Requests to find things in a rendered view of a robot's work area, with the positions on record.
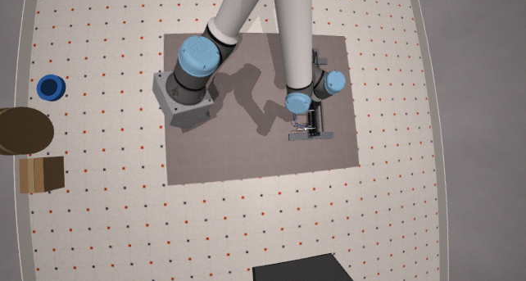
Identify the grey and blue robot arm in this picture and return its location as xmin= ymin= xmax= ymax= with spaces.
xmin=166 ymin=0 xmax=346 ymax=114

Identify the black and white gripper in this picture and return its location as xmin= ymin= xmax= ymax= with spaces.
xmin=308 ymin=99 xmax=321 ymax=110

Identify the grey metal rack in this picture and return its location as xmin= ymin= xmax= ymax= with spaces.
xmin=288 ymin=48 xmax=333 ymax=140

